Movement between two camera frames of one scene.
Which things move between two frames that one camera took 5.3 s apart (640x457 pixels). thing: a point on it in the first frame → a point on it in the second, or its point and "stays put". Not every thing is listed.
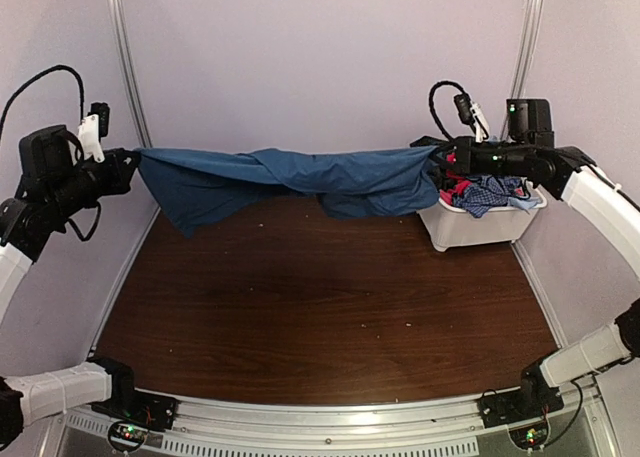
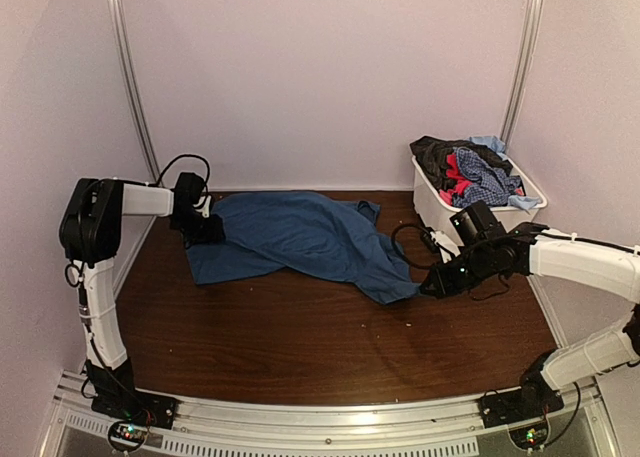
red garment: [460, 183] stays put
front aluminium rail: [571, 428] stays put
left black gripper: [122, 178] → [214, 233]
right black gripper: [465, 162] → [444, 287]
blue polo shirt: [195, 188] → [306, 230]
